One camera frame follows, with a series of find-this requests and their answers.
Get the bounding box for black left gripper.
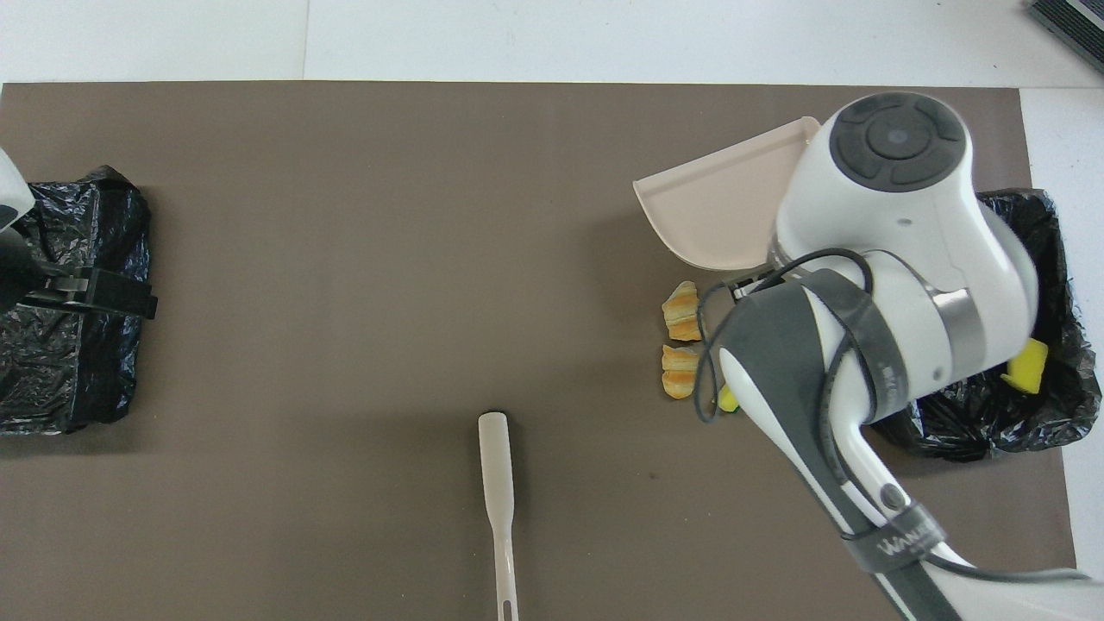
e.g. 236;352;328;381
0;229;160;321

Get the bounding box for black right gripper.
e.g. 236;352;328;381
731;267;779;299

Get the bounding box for striped bread slice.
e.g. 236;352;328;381
661;344;701;400
662;280;702;342

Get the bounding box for beige plastic dustpan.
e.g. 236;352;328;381
632;116;822;273

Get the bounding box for yellow sponge piece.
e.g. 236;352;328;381
1000;337;1051;396

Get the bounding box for beige brush black bristles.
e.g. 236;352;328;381
479;411;520;621

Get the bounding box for bin with black bag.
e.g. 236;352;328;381
871;189;1102;461
0;166;152;436

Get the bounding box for brown paper table mat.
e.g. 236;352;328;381
0;82;1082;621

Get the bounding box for dark slatted vent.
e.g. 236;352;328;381
1025;0;1104;75

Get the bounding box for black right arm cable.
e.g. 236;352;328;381
694;248;1089;583

